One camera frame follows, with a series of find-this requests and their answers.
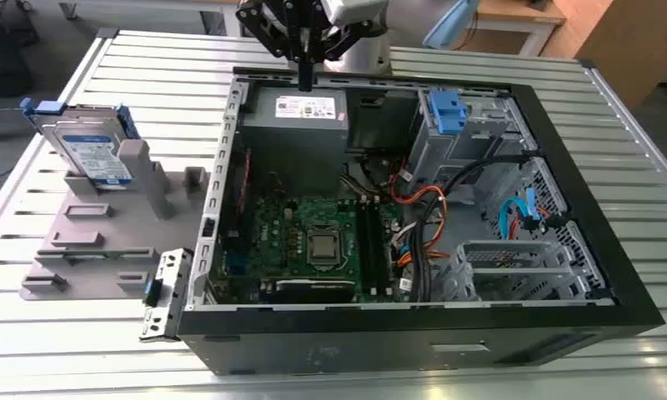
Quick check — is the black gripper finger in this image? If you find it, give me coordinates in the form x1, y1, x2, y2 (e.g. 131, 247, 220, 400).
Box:
306, 20, 391, 91
236, 0, 309, 91

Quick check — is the hard disk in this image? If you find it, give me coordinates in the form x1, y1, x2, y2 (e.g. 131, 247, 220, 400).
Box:
19, 97, 142, 188

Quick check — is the blue wire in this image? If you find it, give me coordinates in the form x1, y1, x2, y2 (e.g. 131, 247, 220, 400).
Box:
500, 189, 541, 241

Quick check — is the blue drive latch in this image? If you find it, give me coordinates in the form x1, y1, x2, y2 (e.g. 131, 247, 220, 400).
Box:
430, 89, 470, 135

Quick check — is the grey power supply unit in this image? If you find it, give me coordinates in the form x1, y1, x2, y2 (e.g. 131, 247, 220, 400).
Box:
238, 87, 351, 197

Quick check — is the wooden desk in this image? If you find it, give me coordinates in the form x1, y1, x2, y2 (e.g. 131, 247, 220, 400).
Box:
466, 0, 569, 58

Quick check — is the grey optical drive cage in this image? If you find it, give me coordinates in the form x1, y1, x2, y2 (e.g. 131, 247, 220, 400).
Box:
409, 87, 538, 184

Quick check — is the black bin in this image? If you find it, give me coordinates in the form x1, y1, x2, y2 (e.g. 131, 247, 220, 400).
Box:
0, 24, 40, 99

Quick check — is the green motherboard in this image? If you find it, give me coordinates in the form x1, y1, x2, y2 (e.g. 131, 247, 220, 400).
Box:
208, 194, 418, 304

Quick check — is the black RAM slot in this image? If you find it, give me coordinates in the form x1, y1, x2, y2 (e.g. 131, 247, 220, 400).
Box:
357, 197, 378, 295
370, 197, 394, 295

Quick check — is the wooden cabinet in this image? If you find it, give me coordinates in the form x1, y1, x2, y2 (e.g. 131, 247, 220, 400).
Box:
556, 0, 667, 109

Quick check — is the silver CPU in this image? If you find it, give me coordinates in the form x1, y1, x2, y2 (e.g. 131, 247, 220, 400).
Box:
310, 231, 341, 258

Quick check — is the grey parts rack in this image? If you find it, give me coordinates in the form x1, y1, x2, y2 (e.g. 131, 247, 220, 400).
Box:
20, 139, 211, 302

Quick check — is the black graphics card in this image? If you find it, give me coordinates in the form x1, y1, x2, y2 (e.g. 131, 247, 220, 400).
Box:
259, 277, 358, 304

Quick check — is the black PC case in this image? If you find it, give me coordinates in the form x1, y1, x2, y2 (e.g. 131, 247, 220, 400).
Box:
176, 65, 666, 376

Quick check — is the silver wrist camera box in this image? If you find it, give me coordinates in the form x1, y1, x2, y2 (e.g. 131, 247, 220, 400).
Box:
322, 0, 381, 27

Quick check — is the grey metal desk frame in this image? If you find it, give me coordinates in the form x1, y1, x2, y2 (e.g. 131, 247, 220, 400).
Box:
58, 0, 241, 38

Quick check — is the thin red wire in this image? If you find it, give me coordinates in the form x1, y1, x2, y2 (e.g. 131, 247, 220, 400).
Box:
243, 147, 257, 197

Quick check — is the orange wire bundle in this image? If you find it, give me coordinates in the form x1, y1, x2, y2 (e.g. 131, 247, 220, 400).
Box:
391, 185, 451, 268

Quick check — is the black internal cable bundle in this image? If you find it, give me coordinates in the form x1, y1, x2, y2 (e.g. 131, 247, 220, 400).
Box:
409, 152, 538, 302

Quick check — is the grey expansion slot bracket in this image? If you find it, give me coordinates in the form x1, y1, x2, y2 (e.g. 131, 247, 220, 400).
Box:
138, 247, 195, 343

